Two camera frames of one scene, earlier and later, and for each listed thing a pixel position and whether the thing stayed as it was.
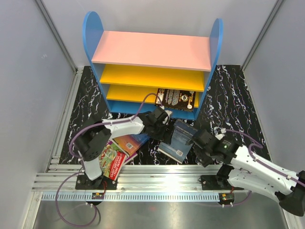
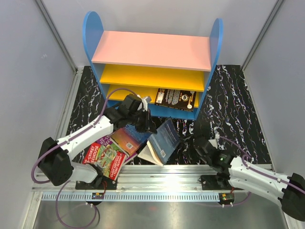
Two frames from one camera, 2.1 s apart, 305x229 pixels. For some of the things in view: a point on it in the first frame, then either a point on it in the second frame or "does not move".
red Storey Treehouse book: x=111 y=161 does not move
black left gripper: x=164 y=137 to x=148 y=125
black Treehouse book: x=180 y=99 does not move
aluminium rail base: x=176 y=179 does not move
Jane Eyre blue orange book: x=130 y=143 does not move
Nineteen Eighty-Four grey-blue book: x=178 y=150 to x=160 y=145
